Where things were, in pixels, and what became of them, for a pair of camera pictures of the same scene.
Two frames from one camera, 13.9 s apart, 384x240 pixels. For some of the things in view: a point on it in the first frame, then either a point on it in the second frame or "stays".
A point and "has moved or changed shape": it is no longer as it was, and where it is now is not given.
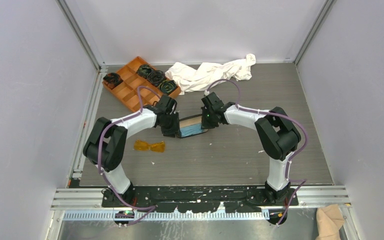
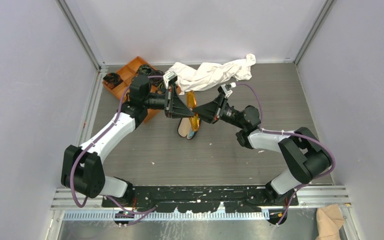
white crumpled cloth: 208,74 stays
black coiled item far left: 112,80 stays
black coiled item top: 143,70 stays
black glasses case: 189,121 has moved or changed shape
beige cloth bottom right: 330,219 stays
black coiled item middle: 156,77 stays
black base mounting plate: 198,199 stays
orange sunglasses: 156,147 to 194,119
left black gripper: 173,131 to 179,109
